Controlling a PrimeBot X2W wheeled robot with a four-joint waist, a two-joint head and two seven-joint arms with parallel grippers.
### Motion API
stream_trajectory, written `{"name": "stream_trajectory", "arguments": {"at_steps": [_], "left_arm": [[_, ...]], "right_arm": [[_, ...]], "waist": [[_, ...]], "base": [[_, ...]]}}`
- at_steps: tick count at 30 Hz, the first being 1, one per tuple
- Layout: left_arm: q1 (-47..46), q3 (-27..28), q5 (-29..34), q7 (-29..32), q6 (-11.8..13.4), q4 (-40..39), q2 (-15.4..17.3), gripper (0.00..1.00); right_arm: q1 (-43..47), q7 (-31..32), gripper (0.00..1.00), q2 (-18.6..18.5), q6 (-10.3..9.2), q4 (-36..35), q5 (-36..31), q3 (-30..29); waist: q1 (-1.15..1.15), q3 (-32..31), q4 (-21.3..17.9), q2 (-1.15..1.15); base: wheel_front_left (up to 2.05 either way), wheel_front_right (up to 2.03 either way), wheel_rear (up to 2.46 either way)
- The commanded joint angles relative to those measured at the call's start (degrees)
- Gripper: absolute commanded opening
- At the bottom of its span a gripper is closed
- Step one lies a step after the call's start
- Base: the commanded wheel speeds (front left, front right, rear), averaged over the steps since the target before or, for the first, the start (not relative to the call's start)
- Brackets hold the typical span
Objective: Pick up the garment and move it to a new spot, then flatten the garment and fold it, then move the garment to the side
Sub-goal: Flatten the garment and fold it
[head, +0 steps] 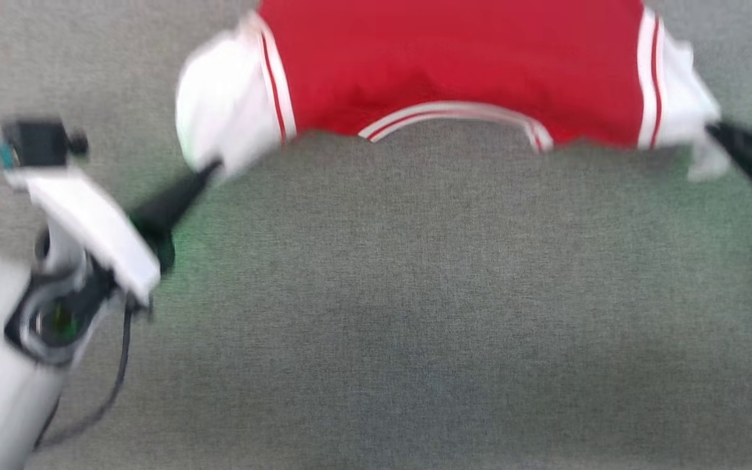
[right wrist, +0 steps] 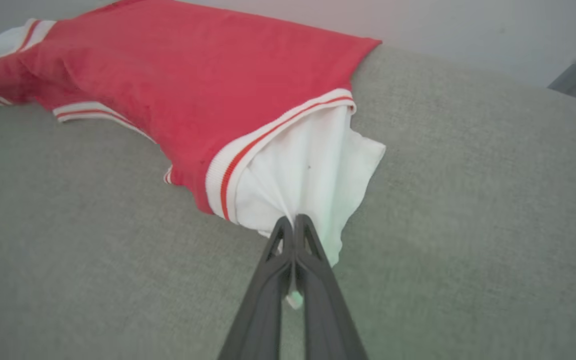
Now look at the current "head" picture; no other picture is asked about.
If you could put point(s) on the red and white shirt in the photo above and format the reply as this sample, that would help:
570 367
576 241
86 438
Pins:
454 59

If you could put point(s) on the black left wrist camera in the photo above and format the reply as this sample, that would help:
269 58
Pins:
40 142

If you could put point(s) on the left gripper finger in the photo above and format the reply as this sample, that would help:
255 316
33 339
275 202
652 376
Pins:
177 196
177 212

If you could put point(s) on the grey fabric sofa cushion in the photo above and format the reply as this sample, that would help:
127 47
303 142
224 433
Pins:
415 313

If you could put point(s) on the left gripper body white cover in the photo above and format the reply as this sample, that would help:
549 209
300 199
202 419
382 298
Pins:
95 228

